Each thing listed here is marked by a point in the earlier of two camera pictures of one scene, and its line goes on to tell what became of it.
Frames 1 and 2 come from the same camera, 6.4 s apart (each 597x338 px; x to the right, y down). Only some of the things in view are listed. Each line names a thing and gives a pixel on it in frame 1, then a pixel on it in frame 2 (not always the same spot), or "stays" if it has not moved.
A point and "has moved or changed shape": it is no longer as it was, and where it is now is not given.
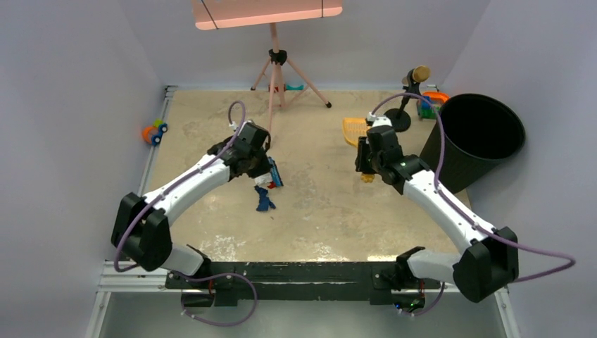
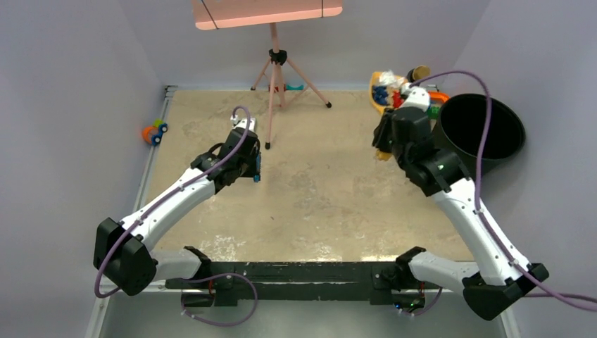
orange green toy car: [153, 134] stays
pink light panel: [211, 15] stays
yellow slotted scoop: [353, 129] → [381, 155]
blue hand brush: [276, 176] has moved or changed shape
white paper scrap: [263, 179] → [388, 78]
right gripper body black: [367, 161] → [385, 139]
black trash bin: [479, 131] stays
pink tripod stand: [277, 58] stays
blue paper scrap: [265, 203] → [379, 94]
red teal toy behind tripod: [288, 88] stays
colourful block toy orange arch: [436, 98] stays
